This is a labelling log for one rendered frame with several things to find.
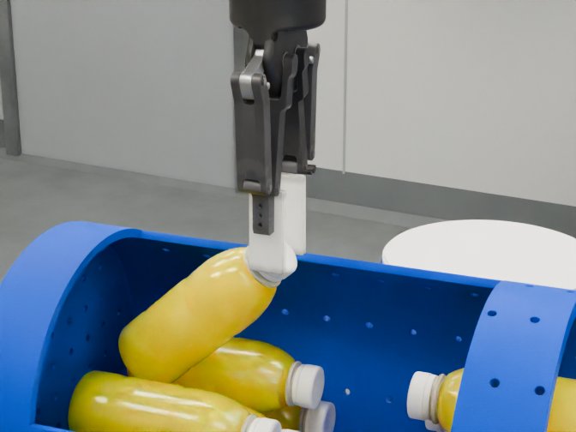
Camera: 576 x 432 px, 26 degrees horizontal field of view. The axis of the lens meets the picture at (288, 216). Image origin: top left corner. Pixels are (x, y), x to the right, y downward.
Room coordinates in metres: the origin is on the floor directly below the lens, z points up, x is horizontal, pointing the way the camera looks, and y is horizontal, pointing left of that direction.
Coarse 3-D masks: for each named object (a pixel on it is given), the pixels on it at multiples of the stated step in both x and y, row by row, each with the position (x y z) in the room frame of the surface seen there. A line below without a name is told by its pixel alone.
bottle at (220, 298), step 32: (224, 256) 0.97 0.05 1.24; (192, 288) 0.96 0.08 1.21; (224, 288) 0.95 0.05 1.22; (256, 288) 0.95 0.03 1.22; (160, 320) 0.97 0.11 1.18; (192, 320) 0.96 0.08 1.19; (224, 320) 0.95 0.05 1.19; (128, 352) 0.98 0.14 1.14; (160, 352) 0.97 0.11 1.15; (192, 352) 0.96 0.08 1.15
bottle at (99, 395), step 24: (96, 384) 0.96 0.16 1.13; (120, 384) 0.95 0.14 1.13; (144, 384) 0.95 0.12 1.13; (168, 384) 0.95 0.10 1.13; (72, 408) 0.94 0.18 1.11; (96, 408) 0.94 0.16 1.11; (120, 408) 0.93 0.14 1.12; (144, 408) 0.93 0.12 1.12; (168, 408) 0.92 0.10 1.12; (192, 408) 0.92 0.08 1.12; (216, 408) 0.92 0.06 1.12; (240, 408) 0.92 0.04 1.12
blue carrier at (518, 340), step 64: (64, 256) 0.99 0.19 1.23; (128, 256) 1.14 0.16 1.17; (192, 256) 1.10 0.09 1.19; (320, 256) 1.02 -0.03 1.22; (0, 320) 0.94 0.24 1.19; (64, 320) 1.05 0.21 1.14; (128, 320) 1.16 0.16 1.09; (256, 320) 1.11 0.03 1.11; (320, 320) 1.09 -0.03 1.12; (384, 320) 1.06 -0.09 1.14; (448, 320) 1.03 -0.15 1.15; (512, 320) 0.86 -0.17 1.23; (0, 384) 0.91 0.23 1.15; (64, 384) 1.04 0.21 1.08; (384, 384) 1.07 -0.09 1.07; (512, 384) 0.80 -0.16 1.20
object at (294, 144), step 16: (304, 48) 0.97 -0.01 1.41; (304, 64) 0.96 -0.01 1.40; (304, 80) 0.97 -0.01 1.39; (304, 96) 0.97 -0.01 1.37; (288, 112) 0.98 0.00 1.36; (288, 128) 0.98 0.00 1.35; (304, 128) 0.99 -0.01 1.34; (288, 144) 0.98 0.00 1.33; (304, 144) 0.99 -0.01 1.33; (304, 160) 0.99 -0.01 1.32
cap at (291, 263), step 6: (288, 246) 0.98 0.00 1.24; (288, 252) 0.97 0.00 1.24; (288, 258) 0.96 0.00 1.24; (294, 258) 0.97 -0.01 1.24; (288, 264) 0.96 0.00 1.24; (294, 264) 0.96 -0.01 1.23; (288, 270) 0.95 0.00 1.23; (294, 270) 0.96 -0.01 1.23; (264, 276) 0.95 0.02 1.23; (270, 276) 0.95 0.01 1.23; (276, 276) 0.95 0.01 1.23; (282, 276) 0.95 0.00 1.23
